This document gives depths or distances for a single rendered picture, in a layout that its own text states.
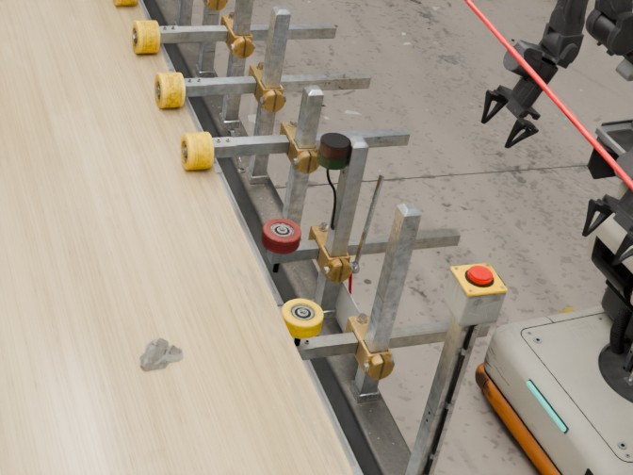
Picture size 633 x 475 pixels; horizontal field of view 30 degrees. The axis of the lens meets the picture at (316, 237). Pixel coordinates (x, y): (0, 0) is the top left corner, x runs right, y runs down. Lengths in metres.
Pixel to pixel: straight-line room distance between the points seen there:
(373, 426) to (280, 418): 0.35
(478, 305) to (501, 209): 2.42
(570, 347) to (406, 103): 1.74
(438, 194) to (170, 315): 2.22
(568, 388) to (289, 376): 1.25
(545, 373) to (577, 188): 1.44
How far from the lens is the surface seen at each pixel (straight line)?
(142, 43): 2.93
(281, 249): 2.40
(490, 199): 4.32
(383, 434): 2.33
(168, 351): 2.10
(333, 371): 2.43
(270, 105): 2.75
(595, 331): 3.42
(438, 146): 4.54
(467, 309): 1.87
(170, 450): 1.95
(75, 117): 2.71
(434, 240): 2.58
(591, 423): 3.13
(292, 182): 2.61
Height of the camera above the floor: 2.35
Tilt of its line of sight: 37 degrees down
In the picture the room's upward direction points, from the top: 11 degrees clockwise
